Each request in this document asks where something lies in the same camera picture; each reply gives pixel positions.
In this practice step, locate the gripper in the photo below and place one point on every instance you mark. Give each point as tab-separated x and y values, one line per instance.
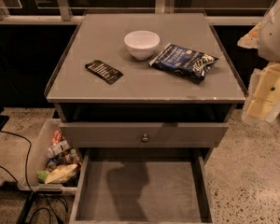
276	37

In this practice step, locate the blue chip bag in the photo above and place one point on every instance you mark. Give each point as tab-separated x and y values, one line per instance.
186	62

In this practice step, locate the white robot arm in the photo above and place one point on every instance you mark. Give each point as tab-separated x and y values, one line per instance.
265	36

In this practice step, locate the grey drawer cabinet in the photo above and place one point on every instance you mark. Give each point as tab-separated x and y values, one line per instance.
143	93

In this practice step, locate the open grey bottom drawer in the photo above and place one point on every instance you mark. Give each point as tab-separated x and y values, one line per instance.
142	186

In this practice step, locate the grey upper drawer with knob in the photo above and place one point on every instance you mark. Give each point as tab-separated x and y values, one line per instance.
143	134

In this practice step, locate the yellow snack bag in bin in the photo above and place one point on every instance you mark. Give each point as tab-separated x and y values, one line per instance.
62	174

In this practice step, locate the white ceramic bowl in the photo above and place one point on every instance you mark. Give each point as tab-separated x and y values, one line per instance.
141	44

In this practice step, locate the metal window railing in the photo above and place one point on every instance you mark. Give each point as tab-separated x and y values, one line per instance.
217	12

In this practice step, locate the black snack packet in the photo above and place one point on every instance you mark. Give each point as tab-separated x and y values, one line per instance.
104	71

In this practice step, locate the white carton in bin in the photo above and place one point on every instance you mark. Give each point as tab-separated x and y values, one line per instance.
55	150

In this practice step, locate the red can in bin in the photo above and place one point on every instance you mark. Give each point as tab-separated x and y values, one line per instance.
57	137

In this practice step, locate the green packet in bin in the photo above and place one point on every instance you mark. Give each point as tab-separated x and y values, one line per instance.
42	176

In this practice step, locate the clear plastic storage bin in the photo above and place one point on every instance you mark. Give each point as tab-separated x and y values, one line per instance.
38	160

